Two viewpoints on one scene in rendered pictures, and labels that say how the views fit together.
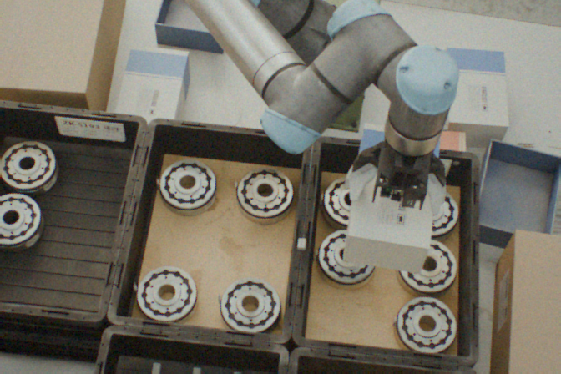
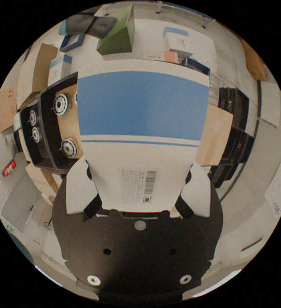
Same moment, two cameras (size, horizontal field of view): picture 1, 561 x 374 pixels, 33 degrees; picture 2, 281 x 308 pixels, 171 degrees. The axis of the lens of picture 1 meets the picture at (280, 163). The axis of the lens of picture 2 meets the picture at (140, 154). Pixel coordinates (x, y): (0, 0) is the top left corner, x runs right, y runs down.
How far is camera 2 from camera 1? 1.40 m
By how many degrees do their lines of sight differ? 60
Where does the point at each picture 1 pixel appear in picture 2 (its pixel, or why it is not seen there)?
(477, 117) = (181, 48)
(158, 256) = (63, 132)
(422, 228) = (168, 202)
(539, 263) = (209, 118)
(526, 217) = not seen: hidden behind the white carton
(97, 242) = not seen: hidden behind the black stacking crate
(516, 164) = (193, 65)
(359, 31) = not seen: outside the picture
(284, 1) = (78, 22)
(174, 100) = (61, 69)
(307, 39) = (97, 28)
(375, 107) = (138, 44)
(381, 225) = (129, 205)
